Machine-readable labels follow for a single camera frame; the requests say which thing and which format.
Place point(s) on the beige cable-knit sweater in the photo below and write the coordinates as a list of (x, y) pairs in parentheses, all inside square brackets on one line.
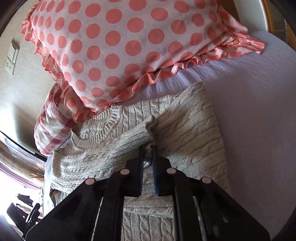
[(183, 127)]

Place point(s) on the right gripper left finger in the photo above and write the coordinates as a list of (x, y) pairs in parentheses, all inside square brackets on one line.
[(94, 210)]

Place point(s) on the white light switch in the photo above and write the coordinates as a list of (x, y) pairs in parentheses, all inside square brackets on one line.
[(13, 51)]

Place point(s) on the wooden bed headboard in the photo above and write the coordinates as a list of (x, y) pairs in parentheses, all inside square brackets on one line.
[(258, 15)]

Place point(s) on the lilac textured bedspread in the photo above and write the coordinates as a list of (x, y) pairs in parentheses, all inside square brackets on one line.
[(254, 100)]

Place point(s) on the white wall socket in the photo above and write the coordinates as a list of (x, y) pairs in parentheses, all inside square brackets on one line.
[(10, 66)]

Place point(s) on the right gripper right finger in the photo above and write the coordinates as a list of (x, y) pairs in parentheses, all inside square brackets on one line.
[(202, 209)]

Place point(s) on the red checked bolster pillow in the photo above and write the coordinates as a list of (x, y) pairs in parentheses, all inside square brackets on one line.
[(54, 123)]

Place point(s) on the pink polka dot pillow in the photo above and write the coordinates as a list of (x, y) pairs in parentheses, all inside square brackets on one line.
[(102, 52)]

